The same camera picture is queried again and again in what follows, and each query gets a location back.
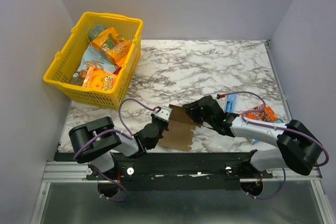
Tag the orange sponge daddy package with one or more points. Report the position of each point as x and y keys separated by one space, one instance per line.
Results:
x=99 y=80

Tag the light blue snack bag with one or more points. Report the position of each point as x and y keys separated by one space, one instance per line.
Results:
x=93 y=58

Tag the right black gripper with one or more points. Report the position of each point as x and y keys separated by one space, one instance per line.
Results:
x=199 y=109

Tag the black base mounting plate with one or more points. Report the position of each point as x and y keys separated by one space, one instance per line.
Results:
x=185 y=171

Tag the teal white small packet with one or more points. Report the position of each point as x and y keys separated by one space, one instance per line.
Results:
x=279 y=120

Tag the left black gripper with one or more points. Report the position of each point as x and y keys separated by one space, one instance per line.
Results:
x=154 y=118

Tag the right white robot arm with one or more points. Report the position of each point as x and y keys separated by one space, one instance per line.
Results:
x=295 y=147

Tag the yellow plastic basket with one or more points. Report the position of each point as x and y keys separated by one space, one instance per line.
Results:
x=68 y=59

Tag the orange gummy candy bag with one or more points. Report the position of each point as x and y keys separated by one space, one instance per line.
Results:
x=112 y=45

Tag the orange snack box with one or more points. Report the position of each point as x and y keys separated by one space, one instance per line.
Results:
x=267 y=115

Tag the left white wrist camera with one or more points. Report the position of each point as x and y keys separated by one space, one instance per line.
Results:
x=162 y=113

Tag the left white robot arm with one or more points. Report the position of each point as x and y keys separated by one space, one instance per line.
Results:
x=93 y=141

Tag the blue rectangular pack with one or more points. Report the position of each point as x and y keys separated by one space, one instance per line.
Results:
x=230 y=102

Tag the green round scouring pad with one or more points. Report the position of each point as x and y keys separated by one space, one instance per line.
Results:
x=95 y=31

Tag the brown cardboard paper box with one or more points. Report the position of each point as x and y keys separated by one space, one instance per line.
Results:
x=181 y=130

